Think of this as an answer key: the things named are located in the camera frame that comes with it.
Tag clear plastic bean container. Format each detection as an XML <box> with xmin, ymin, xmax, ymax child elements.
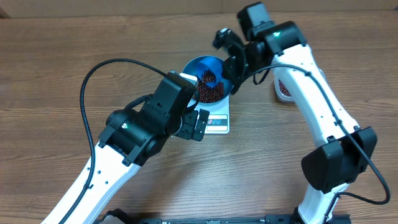
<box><xmin>274</xmin><ymin>74</ymin><xmax>295</xmax><ymax>103</ymax></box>

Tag red beans in container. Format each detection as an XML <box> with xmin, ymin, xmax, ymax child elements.
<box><xmin>279</xmin><ymin>80</ymin><xmax>291</xmax><ymax>97</ymax></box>

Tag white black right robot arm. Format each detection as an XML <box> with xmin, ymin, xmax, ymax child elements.
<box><xmin>213</xmin><ymin>2</ymin><xmax>377</xmax><ymax>223</ymax></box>

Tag red beans in bowl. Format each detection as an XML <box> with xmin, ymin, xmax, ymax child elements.
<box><xmin>197</xmin><ymin>70</ymin><xmax>224</xmax><ymax>103</ymax></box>

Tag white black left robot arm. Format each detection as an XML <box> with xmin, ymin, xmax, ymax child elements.
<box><xmin>44</xmin><ymin>73</ymin><xmax>209</xmax><ymax>223</ymax></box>

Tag white digital kitchen scale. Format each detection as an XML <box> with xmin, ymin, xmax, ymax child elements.
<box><xmin>195</xmin><ymin>96</ymin><xmax>230</xmax><ymax>134</ymax></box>

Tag teal plastic bowl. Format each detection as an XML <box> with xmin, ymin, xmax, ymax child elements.
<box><xmin>183</xmin><ymin>56</ymin><xmax>233</xmax><ymax>99</ymax></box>

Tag blue plastic measuring scoop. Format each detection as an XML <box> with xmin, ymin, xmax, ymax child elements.
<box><xmin>195</xmin><ymin>56</ymin><xmax>223</xmax><ymax>88</ymax></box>

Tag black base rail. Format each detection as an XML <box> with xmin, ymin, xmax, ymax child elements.
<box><xmin>133</xmin><ymin>213</ymin><xmax>352</xmax><ymax>224</ymax></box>

